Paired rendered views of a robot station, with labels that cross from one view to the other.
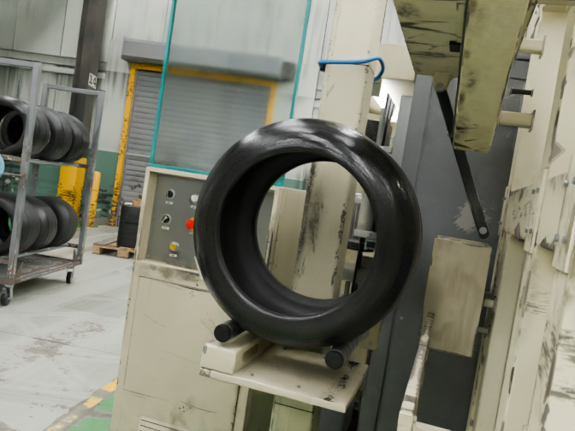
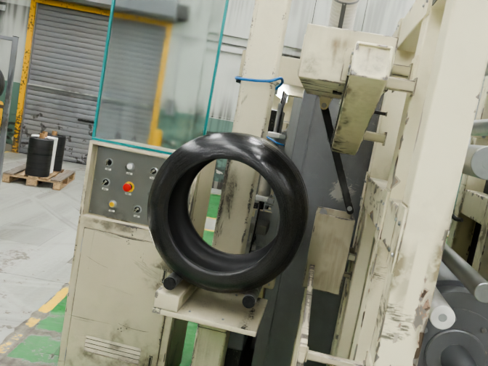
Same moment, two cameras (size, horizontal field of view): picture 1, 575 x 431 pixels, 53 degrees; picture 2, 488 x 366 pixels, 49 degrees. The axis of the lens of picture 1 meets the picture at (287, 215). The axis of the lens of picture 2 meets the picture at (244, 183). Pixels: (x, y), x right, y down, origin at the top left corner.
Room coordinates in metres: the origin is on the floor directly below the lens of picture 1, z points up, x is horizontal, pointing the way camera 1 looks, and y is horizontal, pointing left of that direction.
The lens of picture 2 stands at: (-0.40, 0.18, 1.50)
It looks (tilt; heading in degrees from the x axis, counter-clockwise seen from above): 7 degrees down; 352
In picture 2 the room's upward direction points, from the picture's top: 10 degrees clockwise
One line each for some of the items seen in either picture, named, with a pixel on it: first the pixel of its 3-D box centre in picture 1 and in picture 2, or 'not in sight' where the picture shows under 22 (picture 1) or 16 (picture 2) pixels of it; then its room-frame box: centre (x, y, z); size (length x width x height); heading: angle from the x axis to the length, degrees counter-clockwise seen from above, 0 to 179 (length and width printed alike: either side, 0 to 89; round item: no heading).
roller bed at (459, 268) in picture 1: (453, 292); (327, 248); (1.61, -0.50, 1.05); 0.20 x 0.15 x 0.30; 164
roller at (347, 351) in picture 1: (347, 343); (255, 287); (1.46, -0.20, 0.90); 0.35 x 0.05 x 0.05; 164
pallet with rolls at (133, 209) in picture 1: (138, 226); (44, 156); (8.06, 2.07, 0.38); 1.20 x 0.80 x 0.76; 0
